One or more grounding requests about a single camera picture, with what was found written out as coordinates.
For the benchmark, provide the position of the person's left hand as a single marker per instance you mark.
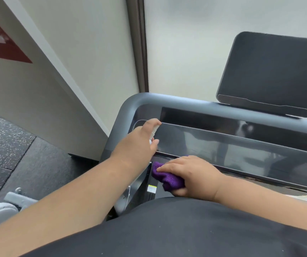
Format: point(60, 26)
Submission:
point(133, 143)

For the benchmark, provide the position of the person's right hand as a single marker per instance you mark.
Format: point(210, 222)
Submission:
point(199, 176)

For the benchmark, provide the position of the person's right thumb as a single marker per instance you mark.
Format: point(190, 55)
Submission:
point(179, 192)

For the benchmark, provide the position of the person's right middle finger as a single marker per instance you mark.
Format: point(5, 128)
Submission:
point(179, 159)

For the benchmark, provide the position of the person's left thumb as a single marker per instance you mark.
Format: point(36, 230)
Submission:
point(154, 145)

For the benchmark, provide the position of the white spray bottle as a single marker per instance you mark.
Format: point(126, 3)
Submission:
point(153, 133)

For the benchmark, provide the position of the purple microfiber cloth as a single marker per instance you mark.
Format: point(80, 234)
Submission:
point(167, 179)

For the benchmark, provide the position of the person's left forearm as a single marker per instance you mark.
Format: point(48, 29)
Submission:
point(62, 200)

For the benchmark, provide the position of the person's right forearm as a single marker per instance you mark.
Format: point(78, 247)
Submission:
point(271, 203)

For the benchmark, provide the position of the yellow white sticker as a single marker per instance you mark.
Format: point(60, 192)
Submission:
point(151, 188)

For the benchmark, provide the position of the person's black shirt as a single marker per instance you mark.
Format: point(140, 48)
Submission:
point(185, 232)

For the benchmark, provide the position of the grey treadmill console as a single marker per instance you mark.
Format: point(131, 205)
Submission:
point(223, 136)

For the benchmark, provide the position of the dark grey treadmill display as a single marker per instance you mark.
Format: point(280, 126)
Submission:
point(271, 72)

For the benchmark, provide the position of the grey white machine base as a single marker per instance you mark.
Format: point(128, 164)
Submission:
point(6, 208)

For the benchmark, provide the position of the dark window frame post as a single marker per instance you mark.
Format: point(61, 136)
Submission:
point(138, 42)

